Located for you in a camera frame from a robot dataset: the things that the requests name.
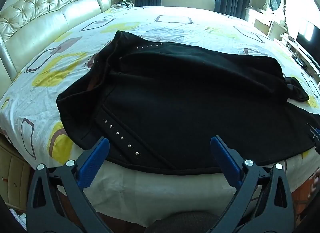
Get flat screen television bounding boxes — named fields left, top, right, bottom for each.
left=296, top=18, right=320, bottom=66

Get patterned white bed sheet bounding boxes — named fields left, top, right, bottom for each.
left=0, top=5, right=320, bottom=226

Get cream bedside cabinet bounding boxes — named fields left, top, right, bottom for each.
left=0, top=135, right=32, bottom=210

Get white dressing table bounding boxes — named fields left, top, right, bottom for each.
left=245, top=6, right=288, bottom=39

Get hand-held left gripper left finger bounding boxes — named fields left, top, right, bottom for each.
left=26, top=136, right=114, bottom=233

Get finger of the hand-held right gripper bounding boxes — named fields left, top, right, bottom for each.
left=305, top=123, right=320, bottom=155

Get orange patterned cloth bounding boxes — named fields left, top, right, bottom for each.
left=287, top=158, right=320, bottom=223

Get white television stand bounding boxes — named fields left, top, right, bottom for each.
left=274, top=33, right=320, bottom=83

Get cream tufted leather headboard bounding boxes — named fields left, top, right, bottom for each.
left=0, top=0, right=112, bottom=84

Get black studded pants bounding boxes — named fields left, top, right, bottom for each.
left=56, top=30, right=320, bottom=175

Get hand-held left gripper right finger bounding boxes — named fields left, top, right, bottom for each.
left=210, top=135, right=295, bottom=233

